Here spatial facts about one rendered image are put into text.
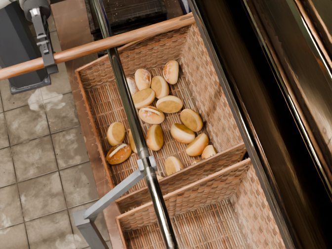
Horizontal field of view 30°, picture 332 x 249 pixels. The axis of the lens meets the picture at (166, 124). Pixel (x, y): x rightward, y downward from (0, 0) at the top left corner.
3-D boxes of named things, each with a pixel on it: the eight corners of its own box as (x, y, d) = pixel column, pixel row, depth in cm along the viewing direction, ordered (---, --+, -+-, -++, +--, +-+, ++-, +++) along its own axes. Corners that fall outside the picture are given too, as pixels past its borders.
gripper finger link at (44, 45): (46, 39, 173) (43, 32, 170) (49, 53, 170) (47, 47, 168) (41, 40, 173) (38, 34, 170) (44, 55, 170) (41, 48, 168)
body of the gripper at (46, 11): (44, -9, 178) (50, 16, 174) (51, 10, 186) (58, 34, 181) (19, -1, 178) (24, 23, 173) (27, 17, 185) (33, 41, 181)
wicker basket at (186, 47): (199, 52, 243) (195, 7, 219) (253, 176, 217) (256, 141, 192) (80, 90, 240) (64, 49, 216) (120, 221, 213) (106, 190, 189)
